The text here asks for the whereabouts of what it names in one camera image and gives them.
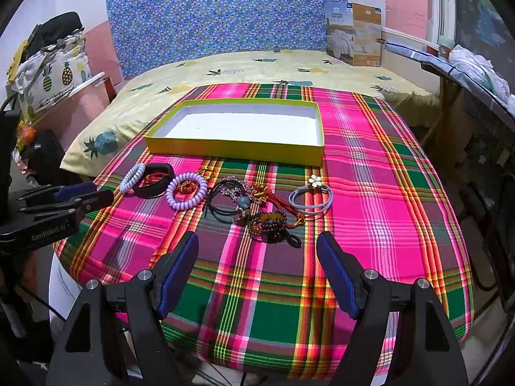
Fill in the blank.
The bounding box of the pineapple print fabric bag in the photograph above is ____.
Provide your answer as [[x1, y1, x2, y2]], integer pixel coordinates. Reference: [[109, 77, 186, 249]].
[[11, 30, 92, 121]]

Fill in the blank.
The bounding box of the white plastic bag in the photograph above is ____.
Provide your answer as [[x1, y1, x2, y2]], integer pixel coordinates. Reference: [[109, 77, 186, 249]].
[[449, 44, 514, 113]]

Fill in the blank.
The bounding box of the brown bead bracelet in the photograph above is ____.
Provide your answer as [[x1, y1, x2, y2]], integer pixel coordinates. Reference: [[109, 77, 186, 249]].
[[246, 210, 303, 249]]

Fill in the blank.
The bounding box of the purple spiral hair tie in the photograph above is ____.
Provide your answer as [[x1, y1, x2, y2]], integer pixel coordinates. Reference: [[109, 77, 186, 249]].
[[165, 171, 209, 212]]

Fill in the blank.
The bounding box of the light blue spiral hair tie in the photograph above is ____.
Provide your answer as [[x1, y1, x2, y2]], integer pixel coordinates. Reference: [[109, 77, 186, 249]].
[[118, 162, 147, 195]]

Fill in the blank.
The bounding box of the grey hair tie white flower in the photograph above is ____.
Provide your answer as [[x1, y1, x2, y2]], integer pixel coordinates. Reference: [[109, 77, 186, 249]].
[[288, 174, 334, 216]]

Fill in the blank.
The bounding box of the bedding set package box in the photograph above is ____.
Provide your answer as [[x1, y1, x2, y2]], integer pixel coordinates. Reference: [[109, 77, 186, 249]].
[[324, 3, 382, 67]]

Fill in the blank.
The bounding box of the black wide bracelet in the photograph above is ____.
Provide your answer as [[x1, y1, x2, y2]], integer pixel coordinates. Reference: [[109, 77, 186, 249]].
[[132, 162, 176, 200]]

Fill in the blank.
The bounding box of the yellow pineapple bed sheet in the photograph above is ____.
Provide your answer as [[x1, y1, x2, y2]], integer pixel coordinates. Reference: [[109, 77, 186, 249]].
[[60, 50, 429, 177]]

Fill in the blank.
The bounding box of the blue floral headboard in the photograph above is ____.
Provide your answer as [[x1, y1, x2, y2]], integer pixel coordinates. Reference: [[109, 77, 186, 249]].
[[106, 0, 347, 78]]

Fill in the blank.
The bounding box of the pink green plaid cloth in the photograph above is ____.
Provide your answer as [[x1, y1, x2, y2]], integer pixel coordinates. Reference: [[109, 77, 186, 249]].
[[54, 84, 474, 379]]

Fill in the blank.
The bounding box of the yellow green shallow box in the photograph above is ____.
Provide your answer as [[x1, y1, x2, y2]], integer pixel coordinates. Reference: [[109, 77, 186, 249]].
[[145, 98, 325, 167]]

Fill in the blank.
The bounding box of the black cord stone necklace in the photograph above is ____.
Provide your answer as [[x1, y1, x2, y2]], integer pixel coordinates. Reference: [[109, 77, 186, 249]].
[[203, 175, 255, 227]]

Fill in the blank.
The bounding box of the black bag on top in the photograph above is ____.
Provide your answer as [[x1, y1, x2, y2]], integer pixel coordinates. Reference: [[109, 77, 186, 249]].
[[23, 11, 83, 59]]

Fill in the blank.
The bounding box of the pink bedside cabinet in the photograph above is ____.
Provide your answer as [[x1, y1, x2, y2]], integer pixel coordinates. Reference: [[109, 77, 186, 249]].
[[34, 72, 116, 151]]

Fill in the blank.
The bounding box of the grey plaid side shelf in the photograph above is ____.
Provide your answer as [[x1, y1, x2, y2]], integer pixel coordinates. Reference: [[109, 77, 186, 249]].
[[383, 40, 514, 125]]

